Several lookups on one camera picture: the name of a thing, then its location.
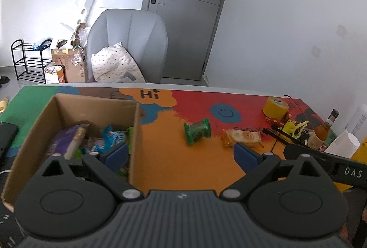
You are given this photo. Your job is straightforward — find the blue snack packet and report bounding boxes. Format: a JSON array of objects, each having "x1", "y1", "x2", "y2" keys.
[{"x1": 100, "y1": 125, "x2": 126, "y2": 152}]

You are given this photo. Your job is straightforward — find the small green snack packet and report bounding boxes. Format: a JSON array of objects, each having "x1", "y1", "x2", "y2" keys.
[{"x1": 125, "y1": 127, "x2": 134, "y2": 155}]

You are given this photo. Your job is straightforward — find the purple bread package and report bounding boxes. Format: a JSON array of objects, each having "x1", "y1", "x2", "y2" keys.
[{"x1": 46, "y1": 124, "x2": 87, "y2": 160}]

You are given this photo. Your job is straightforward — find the white paper towel roll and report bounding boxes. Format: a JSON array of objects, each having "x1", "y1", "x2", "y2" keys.
[{"x1": 325, "y1": 130, "x2": 360, "y2": 158}]

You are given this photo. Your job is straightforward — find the orange biscuit packet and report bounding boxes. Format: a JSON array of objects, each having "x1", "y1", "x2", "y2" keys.
[{"x1": 221, "y1": 129, "x2": 263, "y2": 148}]

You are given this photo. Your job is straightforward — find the black rod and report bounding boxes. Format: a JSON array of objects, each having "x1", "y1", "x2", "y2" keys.
[{"x1": 262, "y1": 128, "x2": 302, "y2": 145}]

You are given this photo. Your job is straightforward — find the brown glass bottle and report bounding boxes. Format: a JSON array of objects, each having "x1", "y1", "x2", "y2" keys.
[{"x1": 307, "y1": 109, "x2": 340, "y2": 150}]

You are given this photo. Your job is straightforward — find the yellow green plastic toy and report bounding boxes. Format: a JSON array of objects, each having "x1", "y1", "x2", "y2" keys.
[{"x1": 280, "y1": 121, "x2": 309, "y2": 139}]

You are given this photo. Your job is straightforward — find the brown cardboard box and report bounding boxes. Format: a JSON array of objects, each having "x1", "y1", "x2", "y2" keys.
[{"x1": 1, "y1": 94, "x2": 141, "y2": 211}]

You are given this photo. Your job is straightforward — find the yellow tape roll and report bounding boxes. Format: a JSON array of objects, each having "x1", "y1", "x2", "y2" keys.
[{"x1": 262, "y1": 97, "x2": 289, "y2": 121}]

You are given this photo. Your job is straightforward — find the colourful cartoon table mat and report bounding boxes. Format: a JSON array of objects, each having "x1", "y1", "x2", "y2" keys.
[{"x1": 1, "y1": 85, "x2": 283, "y2": 204}]

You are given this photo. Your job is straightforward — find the white dotted pillow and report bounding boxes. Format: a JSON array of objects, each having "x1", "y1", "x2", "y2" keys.
[{"x1": 90, "y1": 42, "x2": 146, "y2": 83}]

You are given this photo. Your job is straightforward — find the brown paper bag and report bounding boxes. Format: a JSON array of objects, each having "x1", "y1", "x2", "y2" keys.
[{"x1": 51, "y1": 48, "x2": 88, "y2": 83}]

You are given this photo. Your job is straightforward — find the grey armchair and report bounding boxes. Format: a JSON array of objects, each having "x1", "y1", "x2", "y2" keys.
[{"x1": 86, "y1": 8, "x2": 168, "y2": 83}]

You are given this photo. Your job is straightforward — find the grey door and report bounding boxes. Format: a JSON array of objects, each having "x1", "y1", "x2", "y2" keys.
[{"x1": 142, "y1": 0, "x2": 224, "y2": 81}]

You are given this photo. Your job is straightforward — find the black wire shoe rack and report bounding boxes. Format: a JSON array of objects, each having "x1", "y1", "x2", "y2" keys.
[{"x1": 11, "y1": 39, "x2": 52, "y2": 84}]

